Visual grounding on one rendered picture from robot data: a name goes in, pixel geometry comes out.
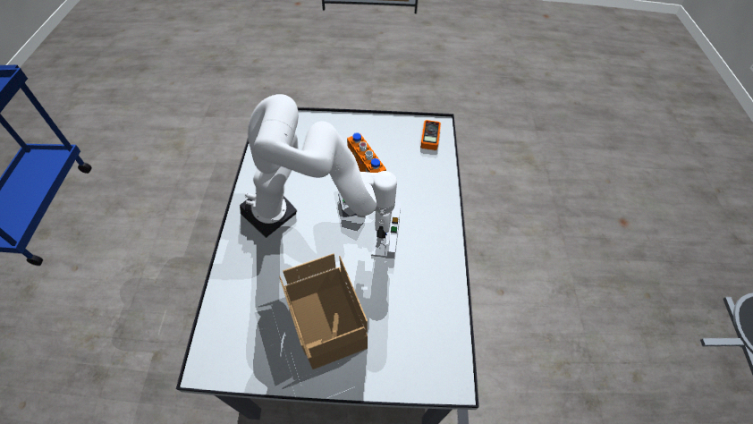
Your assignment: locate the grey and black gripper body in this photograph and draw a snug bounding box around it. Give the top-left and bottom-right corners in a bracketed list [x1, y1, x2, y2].
[375, 210, 393, 233]

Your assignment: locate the orange multimeter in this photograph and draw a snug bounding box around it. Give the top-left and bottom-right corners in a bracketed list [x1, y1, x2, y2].
[420, 120, 441, 150]

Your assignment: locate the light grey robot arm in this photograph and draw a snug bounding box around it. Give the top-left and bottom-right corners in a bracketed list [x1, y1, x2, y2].
[244, 95, 397, 224]

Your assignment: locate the brown cardboard box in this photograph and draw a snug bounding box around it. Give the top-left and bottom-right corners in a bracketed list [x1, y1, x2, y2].
[279, 253, 368, 369]

